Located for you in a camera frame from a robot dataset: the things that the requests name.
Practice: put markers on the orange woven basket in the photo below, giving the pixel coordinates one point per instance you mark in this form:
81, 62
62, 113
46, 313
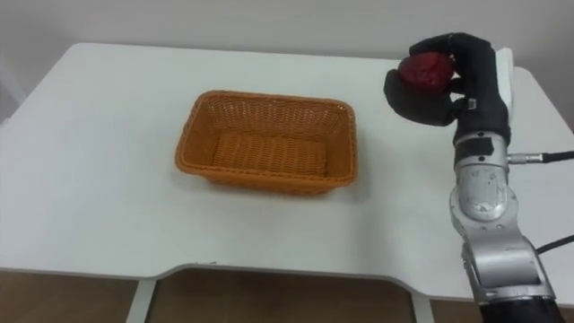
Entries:
269, 143

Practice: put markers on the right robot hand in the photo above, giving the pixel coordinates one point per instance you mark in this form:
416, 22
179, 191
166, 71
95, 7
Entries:
480, 89

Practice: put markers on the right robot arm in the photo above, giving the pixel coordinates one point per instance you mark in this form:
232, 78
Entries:
498, 224

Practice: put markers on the red soft toy fruit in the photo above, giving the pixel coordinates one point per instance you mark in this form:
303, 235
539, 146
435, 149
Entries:
426, 72

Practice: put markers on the white desk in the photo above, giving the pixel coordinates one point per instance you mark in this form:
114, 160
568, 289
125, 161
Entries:
112, 179

